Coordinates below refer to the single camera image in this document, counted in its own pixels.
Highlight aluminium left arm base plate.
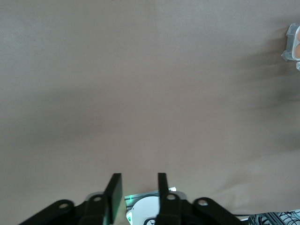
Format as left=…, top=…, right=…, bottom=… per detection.
left=123, top=186, right=186, bottom=225

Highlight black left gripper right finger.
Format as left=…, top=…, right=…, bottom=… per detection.
left=154, top=172, right=247, bottom=225

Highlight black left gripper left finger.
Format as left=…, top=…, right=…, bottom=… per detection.
left=17, top=172, right=123, bottom=225

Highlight clear plastic egg box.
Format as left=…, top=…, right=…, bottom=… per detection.
left=281, top=22, right=300, bottom=71

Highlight tangled black cables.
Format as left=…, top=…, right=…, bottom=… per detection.
left=247, top=210, right=300, bottom=225

